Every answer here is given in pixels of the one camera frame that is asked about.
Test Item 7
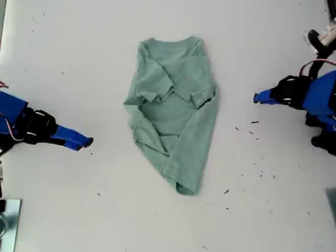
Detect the green t-shirt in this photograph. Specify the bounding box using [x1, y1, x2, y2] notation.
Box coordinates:
[122, 35, 220, 197]

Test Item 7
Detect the large steel plate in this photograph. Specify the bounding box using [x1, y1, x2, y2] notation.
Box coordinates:
[0, 198, 23, 252]

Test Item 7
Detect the red white gripper wire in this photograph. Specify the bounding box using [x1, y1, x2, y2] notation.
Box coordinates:
[0, 81, 26, 143]
[299, 59, 334, 77]

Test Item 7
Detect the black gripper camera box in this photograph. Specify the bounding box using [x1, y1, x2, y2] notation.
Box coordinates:
[307, 25, 336, 60]

